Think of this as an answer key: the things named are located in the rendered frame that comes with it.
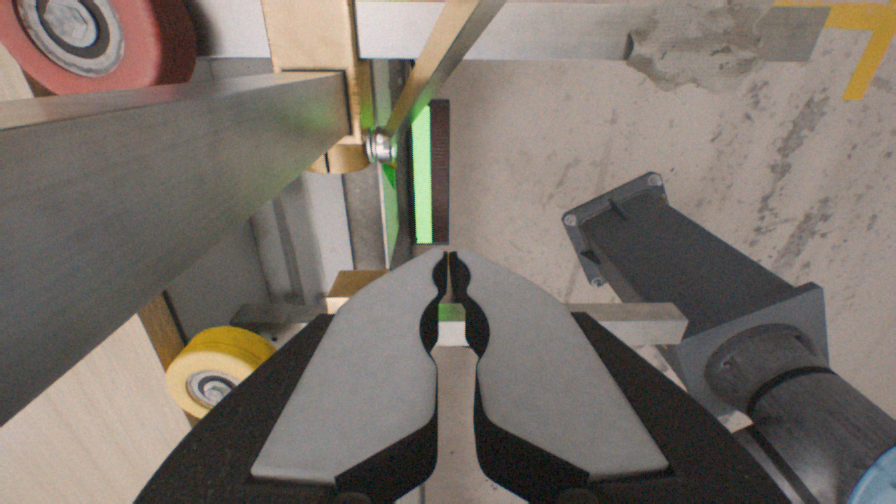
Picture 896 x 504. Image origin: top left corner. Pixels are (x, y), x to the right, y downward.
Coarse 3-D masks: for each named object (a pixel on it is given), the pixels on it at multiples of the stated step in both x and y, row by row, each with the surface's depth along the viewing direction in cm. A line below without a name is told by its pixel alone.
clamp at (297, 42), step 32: (288, 0) 21; (320, 0) 21; (352, 0) 21; (288, 32) 21; (320, 32) 21; (352, 32) 21; (288, 64) 22; (320, 64) 22; (352, 64) 22; (352, 96) 23; (352, 128) 24; (320, 160) 25; (352, 160) 25
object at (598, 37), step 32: (192, 0) 21; (224, 0) 21; (256, 0) 21; (224, 32) 22; (256, 32) 22; (384, 32) 22; (416, 32) 22; (512, 32) 22; (544, 32) 22; (576, 32) 22; (608, 32) 22; (768, 32) 23; (800, 32) 23
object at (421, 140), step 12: (420, 120) 40; (420, 132) 40; (420, 144) 41; (420, 156) 41; (420, 168) 42; (420, 180) 43; (420, 192) 43; (420, 204) 44; (420, 216) 45; (420, 228) 46; (420, 240) 46
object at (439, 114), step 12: (432, 108) 39; (444, 108) 39; (432, 120) 40; (444, 120) 40; (432, 132) 40; (444, 132) 40; (432, 144) 41; (444, 144) 41; (432, 156) 41; (444, 156) 41; (432, 168) 42; (444, 168) 42; (432, 180) 43; (444, 180) 43; (432, 192) 43; (444, 192) 43; (432, 204) 44; (444, 204) 44; (444, 216) 45; (444, 228) 46; (444, 240) 46
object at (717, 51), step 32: (672, 0) 21; (704, 0) 21; (736, 0) 21; (768, 0) 21; (640, 32) 22; (672, 32) 22; (704, 32) 21; (736, 32) 22; (640, 64) 23; (672, 64) 23; (704, 64) 22; (736, 64) 22
